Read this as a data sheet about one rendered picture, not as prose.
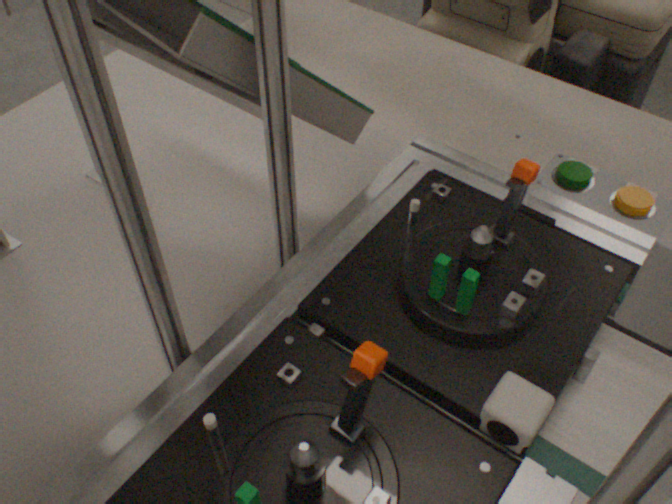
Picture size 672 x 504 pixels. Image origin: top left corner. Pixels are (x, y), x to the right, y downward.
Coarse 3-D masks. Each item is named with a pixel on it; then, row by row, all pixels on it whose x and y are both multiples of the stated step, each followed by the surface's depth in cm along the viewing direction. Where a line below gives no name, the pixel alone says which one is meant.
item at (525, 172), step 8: (520, 160) 62; (528, 160) 62; (520, 168) 61; (528, 168) 61; (536, 168) 61; (512, 176) 62; (520, 176) 61; (528, 176) 61; (536, 176) 62; (512, 184) 60; (520, 184) 60; (528, 184) 61; (512, 192) 63; (520, 192) 62; (512, 200) 63; (520, 200) 63; (504, 208) 64; (512, 208) 63; (504, 216) 64; (512, 216) 64; (496, 224) 65; (504, 224) 64; (512, 224) 65; (496, 232) 65; (504, 232) 65
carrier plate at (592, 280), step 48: (384, 240) 69; (528, 240) 69; (576, 240) 69; (336, 288) 65; (384, 288) 65; (576, 288) 65; (336, 336) 62; (384, 336) 61; (432, 336) 61; (528, 336) 61; (576, 336) 61; (432, 384) 58; (480, 384) 58
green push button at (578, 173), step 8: (560, 168) 76; (568, 168) 76; (576, 168) 76; (584, 168) 76; (560, 176) 75; (568, 176) 75; (576, 176) 75; (584, 176) 75; (592, 176) 75; (568, 184) 75; (576, 184) 75; (584, 184) 75
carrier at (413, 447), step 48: (288, 336) 61; (240, 384) 58; (336, 384) 58; (384, 384) 58; (192, 432) 55; (240, 432) 53; (288, 432) 53; (336, 432) 52; (384, 432) 55; (432, 432) 55; (144, 480) 52; (192, 480) 52; (240, 480) 50; (288, 480) 47; (336, 480) 50; (384, 480) 50; (432, 480) 52; (480, 480) 52
